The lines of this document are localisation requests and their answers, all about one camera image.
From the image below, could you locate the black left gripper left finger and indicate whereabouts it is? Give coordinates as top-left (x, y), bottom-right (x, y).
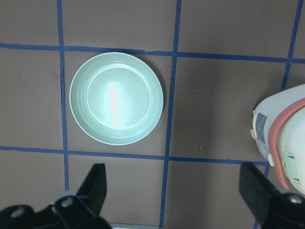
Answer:
top-left (0, 164), bottom-right (111, 229)

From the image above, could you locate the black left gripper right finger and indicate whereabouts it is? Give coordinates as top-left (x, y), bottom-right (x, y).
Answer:
top-left (239, 162), bottom-right (305, 229)

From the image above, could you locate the white rice cooker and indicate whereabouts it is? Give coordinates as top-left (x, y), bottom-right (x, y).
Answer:
top-left (251, 84), bottom-right (305, 194)

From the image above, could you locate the light green plate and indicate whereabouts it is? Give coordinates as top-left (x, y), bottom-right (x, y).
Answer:
top-left (69, 52), bottom-right (164, 146)

